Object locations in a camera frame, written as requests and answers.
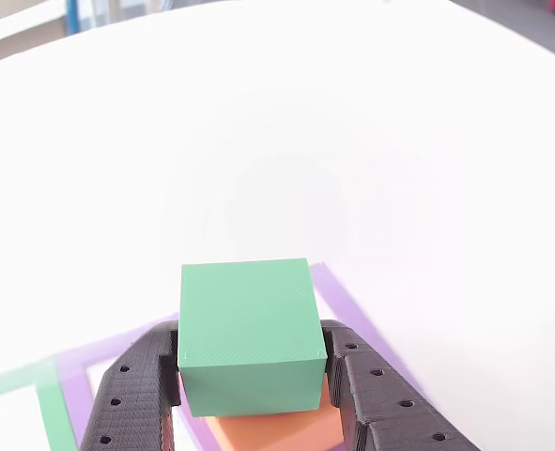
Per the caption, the green block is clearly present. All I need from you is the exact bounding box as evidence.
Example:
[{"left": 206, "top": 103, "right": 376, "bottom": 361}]
[{"left": 177, "top": 257, "right": 330, "bottom": 418}]

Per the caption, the green tape square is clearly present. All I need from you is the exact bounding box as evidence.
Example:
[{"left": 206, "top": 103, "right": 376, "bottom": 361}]
[{"left": 0, "top": 356, "right": 81, "bottom": 451}]

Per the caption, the purple tape square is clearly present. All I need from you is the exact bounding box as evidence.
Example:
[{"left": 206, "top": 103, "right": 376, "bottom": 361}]
[{"left": 55, "top": 262, "right": 428, "bottom": 451}]

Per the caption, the orange block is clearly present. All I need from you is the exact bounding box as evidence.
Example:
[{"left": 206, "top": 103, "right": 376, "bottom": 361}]
[{"left": 205, "top": 375, "right": 347, "bottom": 451}]

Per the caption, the blue post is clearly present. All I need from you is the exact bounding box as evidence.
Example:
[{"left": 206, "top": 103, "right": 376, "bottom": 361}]
[{"left": 65, "top": 0, "right": 81, "bottom": 37}]

